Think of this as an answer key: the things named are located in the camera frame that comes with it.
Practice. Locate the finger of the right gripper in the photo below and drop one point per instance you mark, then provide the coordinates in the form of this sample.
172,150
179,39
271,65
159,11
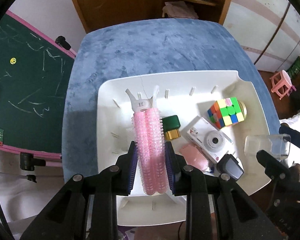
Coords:
294,134
273,169

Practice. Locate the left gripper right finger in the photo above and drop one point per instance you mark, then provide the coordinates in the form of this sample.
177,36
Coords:
210,207

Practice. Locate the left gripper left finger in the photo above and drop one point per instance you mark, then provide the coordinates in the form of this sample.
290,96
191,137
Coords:
116,180

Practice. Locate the clear case yellow stickers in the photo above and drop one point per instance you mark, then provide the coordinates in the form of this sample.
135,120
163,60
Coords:
277,145

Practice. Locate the white toy camera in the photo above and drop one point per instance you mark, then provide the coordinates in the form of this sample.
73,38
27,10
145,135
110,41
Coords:
211,141

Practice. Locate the green bottle gold cap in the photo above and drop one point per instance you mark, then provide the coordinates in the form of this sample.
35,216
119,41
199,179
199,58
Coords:
171,125

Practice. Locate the pink hair roller clip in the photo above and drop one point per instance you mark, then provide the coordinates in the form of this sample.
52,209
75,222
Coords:
150,143

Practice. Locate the round gold compact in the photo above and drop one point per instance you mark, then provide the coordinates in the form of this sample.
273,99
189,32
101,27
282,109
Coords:
243,109

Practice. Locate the colourful rubik's cube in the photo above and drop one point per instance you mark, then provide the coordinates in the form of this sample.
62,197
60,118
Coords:
225,112

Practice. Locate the pink plastic stool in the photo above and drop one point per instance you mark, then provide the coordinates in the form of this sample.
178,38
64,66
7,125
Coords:
281,84

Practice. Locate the white plastic tray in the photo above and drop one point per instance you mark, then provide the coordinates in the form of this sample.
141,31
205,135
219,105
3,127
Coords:
187,95

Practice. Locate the white wardrobe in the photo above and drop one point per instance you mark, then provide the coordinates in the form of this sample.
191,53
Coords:
267,30

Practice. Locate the yellow smiley magnet upper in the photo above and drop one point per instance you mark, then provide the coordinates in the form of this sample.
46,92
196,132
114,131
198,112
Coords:
13,60

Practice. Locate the pink folded cloth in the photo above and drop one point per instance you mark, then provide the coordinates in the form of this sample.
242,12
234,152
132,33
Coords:
178,9

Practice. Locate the black chalkboard knob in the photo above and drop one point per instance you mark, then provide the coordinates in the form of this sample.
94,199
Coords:
61,41

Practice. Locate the brown wooden door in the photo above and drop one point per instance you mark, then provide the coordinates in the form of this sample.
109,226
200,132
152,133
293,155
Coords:
98,14

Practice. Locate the green chalkboard pink frame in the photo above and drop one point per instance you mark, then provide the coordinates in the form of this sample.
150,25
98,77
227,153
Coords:
32,91

